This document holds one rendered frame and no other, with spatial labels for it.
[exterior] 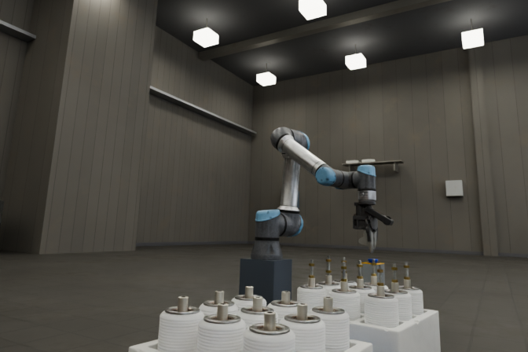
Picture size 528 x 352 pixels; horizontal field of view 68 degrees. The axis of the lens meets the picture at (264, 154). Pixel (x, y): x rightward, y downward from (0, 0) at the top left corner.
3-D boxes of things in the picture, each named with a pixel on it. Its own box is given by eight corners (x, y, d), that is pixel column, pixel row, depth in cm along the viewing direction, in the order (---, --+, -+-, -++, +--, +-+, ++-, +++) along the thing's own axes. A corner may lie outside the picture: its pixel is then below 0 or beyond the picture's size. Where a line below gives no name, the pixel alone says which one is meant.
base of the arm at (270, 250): (244, 258, 180) (245, 236, 182) (261, 257, 193) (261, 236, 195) (273, 260, 173) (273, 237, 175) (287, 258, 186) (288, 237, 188)
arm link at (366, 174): (361, 167, 173) (379, 166, 167) (362, 192, 171) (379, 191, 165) (352, 165, 168) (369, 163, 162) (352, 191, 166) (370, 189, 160)
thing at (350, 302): (361, 361, 112) (360, 295, 116) (328, 357, 114) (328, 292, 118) (361, 350, 121) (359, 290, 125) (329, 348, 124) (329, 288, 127)
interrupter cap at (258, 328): (240, 331, 71) (240, 327, 71) (265, 324, 77) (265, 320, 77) (274, 339, 67) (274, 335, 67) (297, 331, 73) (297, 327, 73)
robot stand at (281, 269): (237, 328, 174) (240, 258, 180) (258, 320, 189) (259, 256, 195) (272, 334, 165) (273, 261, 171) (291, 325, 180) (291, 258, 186)
